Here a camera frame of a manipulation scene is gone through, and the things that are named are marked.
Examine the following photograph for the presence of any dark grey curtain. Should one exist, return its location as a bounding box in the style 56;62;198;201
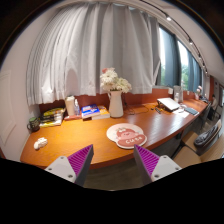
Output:
157;27;181;87

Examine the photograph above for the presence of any silver laptop on stand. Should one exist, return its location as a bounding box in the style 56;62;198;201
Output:
157;98;180;111

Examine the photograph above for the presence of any white ceramic vase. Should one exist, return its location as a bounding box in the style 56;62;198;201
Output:
109;91;123;118

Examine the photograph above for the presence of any stack of yellow books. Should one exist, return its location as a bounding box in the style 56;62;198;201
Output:
39;108;65;127

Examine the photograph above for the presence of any white computer mouse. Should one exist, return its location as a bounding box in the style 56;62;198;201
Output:
34;137;48;150

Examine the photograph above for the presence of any wooden chair with cushion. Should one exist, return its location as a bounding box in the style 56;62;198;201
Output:
174;120;224;168

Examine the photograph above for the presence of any small clear bottle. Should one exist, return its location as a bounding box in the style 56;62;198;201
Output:
74;99;80;116

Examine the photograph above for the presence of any pink cartoon mouse pad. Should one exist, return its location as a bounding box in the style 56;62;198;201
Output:
106;123;147;149

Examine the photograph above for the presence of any blue and white box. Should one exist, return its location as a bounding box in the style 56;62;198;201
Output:
81;104;100;119

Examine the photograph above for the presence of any white flower bouquet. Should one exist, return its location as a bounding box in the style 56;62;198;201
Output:
100;68;132;93

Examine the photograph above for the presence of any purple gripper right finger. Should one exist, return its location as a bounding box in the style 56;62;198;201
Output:
134;145;181;185

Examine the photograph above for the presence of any dark green mug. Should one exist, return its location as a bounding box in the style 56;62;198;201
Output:
27;117;40;132

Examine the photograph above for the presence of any black keyboard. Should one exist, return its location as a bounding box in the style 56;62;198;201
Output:
184;107;199;116

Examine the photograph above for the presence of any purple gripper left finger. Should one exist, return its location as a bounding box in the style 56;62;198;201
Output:
46;145;94;186

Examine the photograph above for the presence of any white sheer curtain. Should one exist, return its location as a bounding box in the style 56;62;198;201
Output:
26;3;160;105

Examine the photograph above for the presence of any white book under box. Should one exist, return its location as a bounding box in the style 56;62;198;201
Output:
92;105;110;120

